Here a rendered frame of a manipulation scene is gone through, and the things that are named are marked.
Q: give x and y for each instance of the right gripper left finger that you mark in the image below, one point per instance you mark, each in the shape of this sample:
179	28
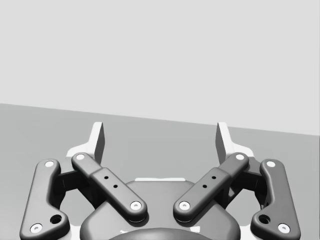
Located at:
40	195

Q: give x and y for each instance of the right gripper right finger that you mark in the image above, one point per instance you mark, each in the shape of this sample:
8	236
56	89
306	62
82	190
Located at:
280	195

